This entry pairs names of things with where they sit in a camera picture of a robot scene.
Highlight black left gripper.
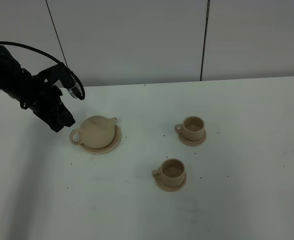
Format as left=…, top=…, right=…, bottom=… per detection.
left=20, top=63, right=75, bottom=132

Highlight beige ceramic teapot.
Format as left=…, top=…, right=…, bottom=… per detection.
left=69, top=115, right=117, bottom=149

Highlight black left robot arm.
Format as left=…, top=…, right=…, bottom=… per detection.
left=0, top=44, right=75, bottom=132

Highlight beige teapot saucer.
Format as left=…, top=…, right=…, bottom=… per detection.
left=80, top=125, right=122, bottom=155

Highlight beige near teacup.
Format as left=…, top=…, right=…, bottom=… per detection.
left=152, top=158, right=187, bottom=187

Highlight beige teacup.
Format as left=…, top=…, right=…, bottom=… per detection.
left=174, top=116, right=205, bottom=142
left=152, top=158, right=187, bottom=187

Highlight beige near cup saucer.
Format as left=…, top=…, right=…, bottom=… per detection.
left=155, top=177, right=187, bottom=192

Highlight beige cup saucer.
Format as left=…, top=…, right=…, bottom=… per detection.
left=178, top=131, right=207, bottom=147
left=155, top=177, right=187, bottom=192

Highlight beige far teacup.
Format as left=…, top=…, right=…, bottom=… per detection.
left=174, top=116, right=205, bottom=142

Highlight beige far cup saucer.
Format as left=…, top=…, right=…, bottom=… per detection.
left=178, top=131, right=207, bottom=147

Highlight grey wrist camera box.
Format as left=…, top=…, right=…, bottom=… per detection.
left=68, top=76, right=84, bottom=100

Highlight black braided cable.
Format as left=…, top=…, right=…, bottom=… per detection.
left=0, top=41, right=86, bottom=101

